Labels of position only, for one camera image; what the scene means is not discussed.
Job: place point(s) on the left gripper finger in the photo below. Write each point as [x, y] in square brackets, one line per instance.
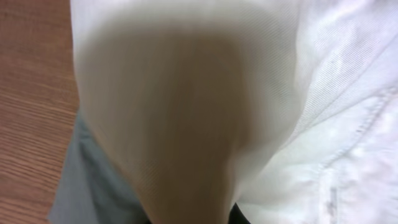
[236, 216]

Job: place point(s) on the beige shorts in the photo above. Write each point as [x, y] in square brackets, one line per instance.
[287, 109]

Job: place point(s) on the grey folded trousers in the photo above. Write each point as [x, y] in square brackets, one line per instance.
[90, 190]

